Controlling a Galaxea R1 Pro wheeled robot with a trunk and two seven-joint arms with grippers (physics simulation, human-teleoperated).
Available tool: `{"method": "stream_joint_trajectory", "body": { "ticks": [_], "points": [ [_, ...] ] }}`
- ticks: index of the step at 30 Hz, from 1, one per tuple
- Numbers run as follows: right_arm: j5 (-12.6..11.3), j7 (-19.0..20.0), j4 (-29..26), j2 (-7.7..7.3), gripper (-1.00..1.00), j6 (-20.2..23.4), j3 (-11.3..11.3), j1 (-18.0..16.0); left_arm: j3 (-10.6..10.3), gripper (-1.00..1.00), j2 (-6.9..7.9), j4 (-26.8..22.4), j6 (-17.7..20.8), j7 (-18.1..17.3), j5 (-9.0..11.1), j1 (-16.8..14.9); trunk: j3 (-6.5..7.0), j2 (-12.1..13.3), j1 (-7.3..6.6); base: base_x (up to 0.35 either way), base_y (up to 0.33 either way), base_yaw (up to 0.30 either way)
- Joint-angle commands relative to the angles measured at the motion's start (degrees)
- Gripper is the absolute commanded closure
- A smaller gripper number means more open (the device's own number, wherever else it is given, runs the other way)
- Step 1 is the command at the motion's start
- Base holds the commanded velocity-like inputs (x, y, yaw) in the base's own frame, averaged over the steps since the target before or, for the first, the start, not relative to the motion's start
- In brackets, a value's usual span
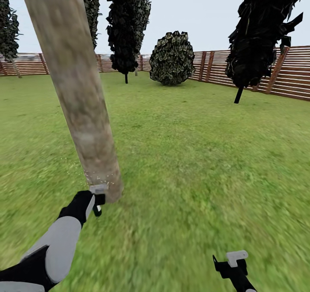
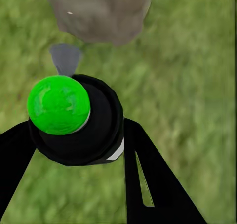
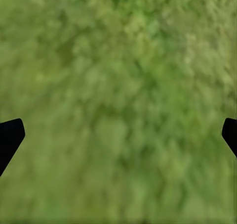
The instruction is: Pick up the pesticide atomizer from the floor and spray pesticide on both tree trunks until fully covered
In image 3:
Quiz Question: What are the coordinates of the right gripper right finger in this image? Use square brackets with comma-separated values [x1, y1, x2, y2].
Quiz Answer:
[222, 118, 237, 157]

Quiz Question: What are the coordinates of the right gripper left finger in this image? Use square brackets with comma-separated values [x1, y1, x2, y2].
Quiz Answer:
[0, 118, 25, 177]

